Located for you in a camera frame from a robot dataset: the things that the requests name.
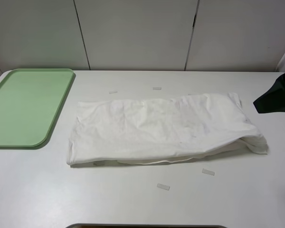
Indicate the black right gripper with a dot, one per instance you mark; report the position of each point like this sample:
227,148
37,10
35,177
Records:
274,99

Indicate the white short sleeve shirt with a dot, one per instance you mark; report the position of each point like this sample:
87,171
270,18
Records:
150,131

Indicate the light green plastic tray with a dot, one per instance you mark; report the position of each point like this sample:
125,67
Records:
30,103

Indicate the clear tape marker near right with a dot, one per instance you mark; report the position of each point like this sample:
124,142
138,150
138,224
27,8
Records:
208,172

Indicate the clear tape marker near centre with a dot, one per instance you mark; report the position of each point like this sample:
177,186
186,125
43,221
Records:
164,187

